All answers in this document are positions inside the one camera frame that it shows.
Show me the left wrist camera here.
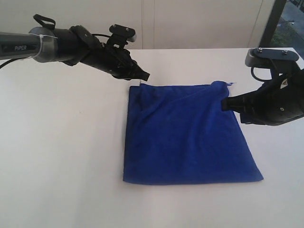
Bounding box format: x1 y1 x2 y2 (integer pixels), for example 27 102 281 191
109 24 137 42

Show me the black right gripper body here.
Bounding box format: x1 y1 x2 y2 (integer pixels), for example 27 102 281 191
240 70 304 126

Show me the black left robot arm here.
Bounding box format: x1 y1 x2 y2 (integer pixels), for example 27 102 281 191
0 24 150 81

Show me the blue towel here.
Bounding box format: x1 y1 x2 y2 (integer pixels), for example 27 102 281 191
123 81 263 185

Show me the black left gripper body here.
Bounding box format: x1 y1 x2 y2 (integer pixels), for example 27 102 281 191
80 46 139 80

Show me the black metal post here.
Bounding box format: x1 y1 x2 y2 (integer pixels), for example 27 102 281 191
258 0 286 48

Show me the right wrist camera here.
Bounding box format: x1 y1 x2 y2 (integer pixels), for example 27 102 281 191
245 48 299 71

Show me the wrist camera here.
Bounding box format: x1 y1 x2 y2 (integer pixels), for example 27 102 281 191
245 48 299 71
109 24 137 42

